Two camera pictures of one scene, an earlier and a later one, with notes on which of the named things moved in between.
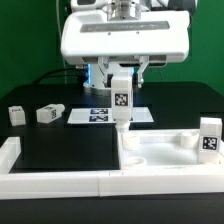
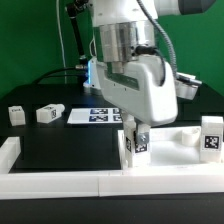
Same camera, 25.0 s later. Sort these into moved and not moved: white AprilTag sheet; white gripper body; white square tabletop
Moved: white gripper body
Not moved: white AprilTag sheet; white square tabletop
